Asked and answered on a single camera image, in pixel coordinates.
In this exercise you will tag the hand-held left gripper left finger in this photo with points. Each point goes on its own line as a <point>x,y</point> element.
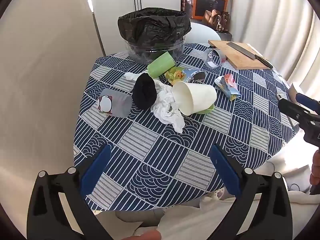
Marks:
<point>96,170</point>

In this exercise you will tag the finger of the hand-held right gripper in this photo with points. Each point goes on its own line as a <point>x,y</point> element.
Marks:
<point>291,108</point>
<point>306,102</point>

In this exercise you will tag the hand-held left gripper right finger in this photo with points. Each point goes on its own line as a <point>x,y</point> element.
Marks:
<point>225,170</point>

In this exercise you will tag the colourful foil snack wrapper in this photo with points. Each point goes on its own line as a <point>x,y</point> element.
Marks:
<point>228,86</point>

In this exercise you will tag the grey cartoon paper cup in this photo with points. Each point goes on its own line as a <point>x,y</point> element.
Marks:
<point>117,102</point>

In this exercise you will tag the large white tissue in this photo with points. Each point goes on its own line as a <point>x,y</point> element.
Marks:
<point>167,115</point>

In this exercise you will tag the white paper cup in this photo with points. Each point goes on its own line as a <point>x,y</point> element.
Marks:
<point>197,95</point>

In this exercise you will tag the clear plastic cup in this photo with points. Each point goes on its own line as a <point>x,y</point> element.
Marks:
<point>212,60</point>

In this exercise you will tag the black sock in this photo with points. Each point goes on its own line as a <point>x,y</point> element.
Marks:
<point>145,90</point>

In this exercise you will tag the blue and dark wrapper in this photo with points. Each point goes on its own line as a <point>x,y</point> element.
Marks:
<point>193,76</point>

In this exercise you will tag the small white tissue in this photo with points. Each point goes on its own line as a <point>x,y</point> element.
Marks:
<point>130,76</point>

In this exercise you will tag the yellow snack wrapper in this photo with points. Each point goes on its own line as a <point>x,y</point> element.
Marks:
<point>175,75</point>

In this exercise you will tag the clear plastic bin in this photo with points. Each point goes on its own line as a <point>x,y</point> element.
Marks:
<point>140,53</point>

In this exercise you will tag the bin with black bag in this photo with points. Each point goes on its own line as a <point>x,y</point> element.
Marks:
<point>150,25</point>

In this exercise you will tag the person's right hand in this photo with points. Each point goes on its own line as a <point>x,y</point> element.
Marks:
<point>316,175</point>

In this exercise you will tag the person's left hand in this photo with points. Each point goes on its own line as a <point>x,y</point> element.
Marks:
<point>145,235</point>

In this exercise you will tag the smartphone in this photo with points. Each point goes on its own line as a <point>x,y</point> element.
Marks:
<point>280,96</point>

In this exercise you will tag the wooden cutting board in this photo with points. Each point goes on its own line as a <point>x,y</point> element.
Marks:
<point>240,58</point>

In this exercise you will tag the cleaver knife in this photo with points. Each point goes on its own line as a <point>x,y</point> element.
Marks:
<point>240,48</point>

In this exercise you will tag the white curtain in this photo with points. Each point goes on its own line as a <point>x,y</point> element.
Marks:
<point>275,17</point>

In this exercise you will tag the white chair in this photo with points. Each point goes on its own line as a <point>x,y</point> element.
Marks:
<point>200,32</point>

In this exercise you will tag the brown handbag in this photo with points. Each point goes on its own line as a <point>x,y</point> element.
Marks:
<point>208,17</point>

